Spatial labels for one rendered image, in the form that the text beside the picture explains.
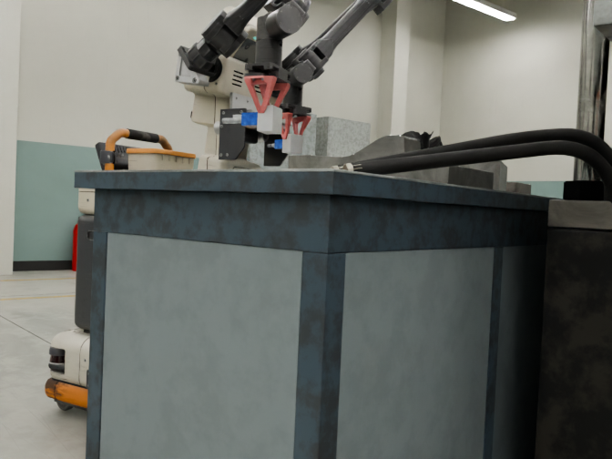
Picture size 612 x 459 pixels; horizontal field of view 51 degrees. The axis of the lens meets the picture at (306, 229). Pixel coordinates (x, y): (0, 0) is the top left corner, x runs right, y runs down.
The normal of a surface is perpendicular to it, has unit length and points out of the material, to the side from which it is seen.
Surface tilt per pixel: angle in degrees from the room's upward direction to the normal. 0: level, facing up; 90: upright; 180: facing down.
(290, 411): 90
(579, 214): 90
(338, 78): 90
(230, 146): 90
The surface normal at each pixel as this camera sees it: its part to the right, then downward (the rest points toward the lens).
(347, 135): 0.64, 0.05
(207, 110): -0.51, 0.00
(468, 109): -0.77, -0.01
